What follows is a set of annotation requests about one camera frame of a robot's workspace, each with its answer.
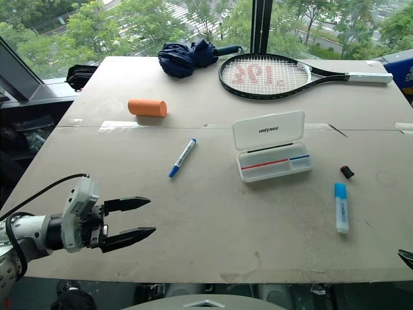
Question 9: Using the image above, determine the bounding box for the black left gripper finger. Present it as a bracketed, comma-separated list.
[100, 227, 157, 254]
[103, 195, 152, 214]

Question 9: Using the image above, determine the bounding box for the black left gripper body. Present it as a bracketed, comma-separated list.
[76, 203, 110, 249]

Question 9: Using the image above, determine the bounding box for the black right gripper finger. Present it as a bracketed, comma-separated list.
[397, 249, 413, 271]

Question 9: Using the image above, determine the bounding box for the white plastic pencil case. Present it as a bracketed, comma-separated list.
[232, 110, 316, 184]

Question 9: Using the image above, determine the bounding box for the blue capped white marker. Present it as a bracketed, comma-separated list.
[168, 138, 197, 180]

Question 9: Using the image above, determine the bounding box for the dark rounded shape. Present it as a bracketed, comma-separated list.
[50, 280, 97, 310]

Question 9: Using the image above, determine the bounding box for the blue highlighter pen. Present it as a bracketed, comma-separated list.
[334, 182, 350, 234]

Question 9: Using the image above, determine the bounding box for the orange foam cylinder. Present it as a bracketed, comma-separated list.
[127, 99, 168, 118]

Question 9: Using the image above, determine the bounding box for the grey robot torso top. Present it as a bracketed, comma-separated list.
[121, 293, 288, 310]

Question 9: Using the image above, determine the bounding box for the black bag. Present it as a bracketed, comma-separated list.
[65, 64, 99, 93]

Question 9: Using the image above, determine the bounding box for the navy folded umbrella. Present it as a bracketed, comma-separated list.
[157, 38, 245, 79]

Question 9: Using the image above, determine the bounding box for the grey slanted panel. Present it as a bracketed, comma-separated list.
[0, 36, 46, 103]

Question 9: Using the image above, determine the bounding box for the blue printed box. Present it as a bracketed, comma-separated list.
[374, 48, 413, 107]

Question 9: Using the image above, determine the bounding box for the black white tennis racket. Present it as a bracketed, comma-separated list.
[218, 54, 394, 99]

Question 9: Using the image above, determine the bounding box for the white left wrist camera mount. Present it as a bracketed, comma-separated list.
[61, 178, 100, 254]

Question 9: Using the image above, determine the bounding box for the dark window frame post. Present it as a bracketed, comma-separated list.
[250, 0, 272, 55]

